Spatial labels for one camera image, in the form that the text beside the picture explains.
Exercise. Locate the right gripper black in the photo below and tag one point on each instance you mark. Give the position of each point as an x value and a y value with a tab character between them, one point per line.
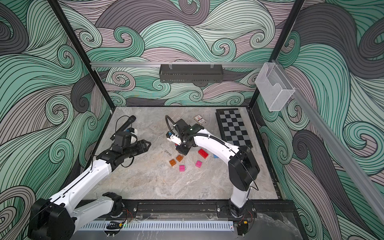
183	147

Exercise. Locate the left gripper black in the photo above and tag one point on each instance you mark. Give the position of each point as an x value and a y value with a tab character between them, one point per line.
142	147

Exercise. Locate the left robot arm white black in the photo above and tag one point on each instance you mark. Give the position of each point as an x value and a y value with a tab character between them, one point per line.
59	217

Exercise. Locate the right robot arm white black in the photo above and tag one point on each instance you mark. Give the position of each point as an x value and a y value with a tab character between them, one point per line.
242	165

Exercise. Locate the orange lego brick upper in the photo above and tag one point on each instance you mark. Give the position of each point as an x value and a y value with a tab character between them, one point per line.
179	158

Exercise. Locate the orange lego brick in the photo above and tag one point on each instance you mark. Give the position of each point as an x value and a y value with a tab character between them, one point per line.
172	162
179	158

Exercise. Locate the red lego brick lower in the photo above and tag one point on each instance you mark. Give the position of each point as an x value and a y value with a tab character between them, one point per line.
203	153

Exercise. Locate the orange lego brick lower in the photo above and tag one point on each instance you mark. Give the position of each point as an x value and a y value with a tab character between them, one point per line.
172	162

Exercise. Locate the pink lego brick lower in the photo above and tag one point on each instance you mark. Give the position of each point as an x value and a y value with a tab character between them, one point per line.
182	168

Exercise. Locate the playing card box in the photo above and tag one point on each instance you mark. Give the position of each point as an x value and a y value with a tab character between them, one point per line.
200	120

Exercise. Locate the black microphone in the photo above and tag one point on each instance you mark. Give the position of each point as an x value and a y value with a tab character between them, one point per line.
124	126

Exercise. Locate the black grey chessboard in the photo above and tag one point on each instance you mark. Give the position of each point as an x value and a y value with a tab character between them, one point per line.
232	127

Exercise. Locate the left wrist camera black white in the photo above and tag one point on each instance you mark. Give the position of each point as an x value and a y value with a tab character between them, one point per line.
123	139

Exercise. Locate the black wall tray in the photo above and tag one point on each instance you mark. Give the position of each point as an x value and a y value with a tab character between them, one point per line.
199	74

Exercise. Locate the white slotted cable duct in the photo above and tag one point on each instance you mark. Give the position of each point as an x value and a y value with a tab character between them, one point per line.
108	226

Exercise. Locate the aluminium rail back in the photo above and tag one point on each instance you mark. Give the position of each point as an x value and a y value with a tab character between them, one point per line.
136	64

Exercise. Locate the clear plastic wall bin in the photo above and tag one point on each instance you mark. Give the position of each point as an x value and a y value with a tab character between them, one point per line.
274	86

